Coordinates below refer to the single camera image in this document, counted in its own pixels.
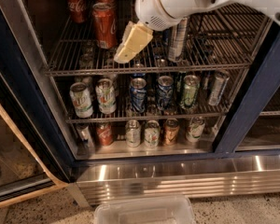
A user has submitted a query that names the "left white green soda can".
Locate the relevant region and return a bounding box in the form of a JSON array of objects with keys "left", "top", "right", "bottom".
[{"left": 70, "top": 82, "right": 93, "bottom": 119}]

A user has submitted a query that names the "stainless steel fridge base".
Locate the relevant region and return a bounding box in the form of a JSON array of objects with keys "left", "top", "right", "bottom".
[{"left": 67, "top": 155, "right": 280, "bottom": 207}]

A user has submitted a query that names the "green soda can middle shelf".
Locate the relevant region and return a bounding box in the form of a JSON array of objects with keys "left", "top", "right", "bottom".
[{"left": 180, "top": 75, "right": 200, "bottom": 108}]

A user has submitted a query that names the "right blue soda can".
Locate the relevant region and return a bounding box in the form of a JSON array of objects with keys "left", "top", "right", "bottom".
[{"left": 156, "top": 76, "right": 174, "bottom": 110}]

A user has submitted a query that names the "silver energy drink can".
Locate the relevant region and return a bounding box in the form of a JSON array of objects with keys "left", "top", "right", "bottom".
[
  {"left": 161, "top": 29, "right": 170, "bottom": 46},
  {"left": 167, "top": 17, "right": 189, "bottom": 63}
]

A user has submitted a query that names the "left blue soda can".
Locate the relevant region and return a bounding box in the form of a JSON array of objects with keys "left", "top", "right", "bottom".
[{"left": 130, "top": 77, "right": 147, "bottom": 113}]

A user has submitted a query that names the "clear plastic bin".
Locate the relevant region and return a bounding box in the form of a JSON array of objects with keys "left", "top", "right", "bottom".
[{"left": 94, "top": 195, "right": 196, "bottom": 224}]

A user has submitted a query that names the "middle wire shelf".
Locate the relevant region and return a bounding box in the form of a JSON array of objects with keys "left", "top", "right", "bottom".
[{"left": 58, "top": 69, "right": 246, "bottom": 124}]

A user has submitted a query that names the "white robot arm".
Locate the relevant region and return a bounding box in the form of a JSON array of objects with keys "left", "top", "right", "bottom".
[{"left": 114, "top": 0, "right": 280, "bottom": 63}]

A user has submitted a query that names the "orange brown can bottom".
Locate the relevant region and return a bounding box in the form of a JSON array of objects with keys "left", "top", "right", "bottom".
[{"left": 164, "top": 119, "right": 179, "bottom": 146}]

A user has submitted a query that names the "front red cola can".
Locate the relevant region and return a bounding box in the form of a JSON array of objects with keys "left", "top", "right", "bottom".
[{"left": 92, "top": 3, "right": 117, "bottom": 49}]

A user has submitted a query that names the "tilted white green can bottom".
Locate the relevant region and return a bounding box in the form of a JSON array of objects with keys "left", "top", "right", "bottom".
[{"left": 186, "top": 117, "right": 205, "bottom": 143}]

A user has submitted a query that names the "silver can bottom left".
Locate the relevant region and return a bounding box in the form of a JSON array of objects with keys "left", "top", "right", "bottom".
[{"left": 76, "top": 123, "right": 94, "bottom": 148}]

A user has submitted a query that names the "silver can middle shelf right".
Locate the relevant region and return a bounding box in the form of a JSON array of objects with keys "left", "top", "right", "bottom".
[{"left": 208, "top": 70, "right": 230, "bottom": 106}]

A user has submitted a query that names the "back left coca-cola can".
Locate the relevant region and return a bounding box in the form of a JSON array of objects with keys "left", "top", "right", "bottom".
[{"left": 66, "top": 0, "right": 88, "bottom": 23}]

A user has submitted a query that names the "blue fridge centre post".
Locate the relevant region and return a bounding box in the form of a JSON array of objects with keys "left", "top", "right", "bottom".
[{"left": 213, "top": 23, "right": 280, "bottom": 155}]

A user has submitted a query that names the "blue soda can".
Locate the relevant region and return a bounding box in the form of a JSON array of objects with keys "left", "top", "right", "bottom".
[
  {"left": 130, "top": 77, "right": 147, "bottom": 113},
  {"left": 156, "top": 76, "right": 174, "bottom": 110}
]

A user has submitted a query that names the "open glass fridge door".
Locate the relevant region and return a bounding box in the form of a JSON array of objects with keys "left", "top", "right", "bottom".
[{"left": 0, "top": 75, "right": 66, "bottom": 208}]

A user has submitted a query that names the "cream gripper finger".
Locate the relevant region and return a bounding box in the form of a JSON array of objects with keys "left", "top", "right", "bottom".
[{"left": 114, "top": 21, "right": 153, "bottom": 63}]

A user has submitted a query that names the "red can bottom shelf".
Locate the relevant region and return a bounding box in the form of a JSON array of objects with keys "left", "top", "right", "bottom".
[{"left": 96, "top": 122, "right": 113, "bottom": 146}]

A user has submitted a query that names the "white green soda can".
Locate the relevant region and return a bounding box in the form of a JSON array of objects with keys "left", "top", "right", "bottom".
[
  {"left": 70, "top": 82, "right": 93, "bottom": 119},
  {"left": 95, "top": 78, "right": 117, "bottom": 114}
]

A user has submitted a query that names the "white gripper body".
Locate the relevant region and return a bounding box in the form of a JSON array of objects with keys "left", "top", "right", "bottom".
[{"left": 135, "top": 0, "right": 190, "bottom": 31}]

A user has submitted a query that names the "front silver energy drink can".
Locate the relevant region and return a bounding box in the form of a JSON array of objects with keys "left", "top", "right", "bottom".
[{"left": 167, "top": 17, "right": 189, "bottom": 63}]

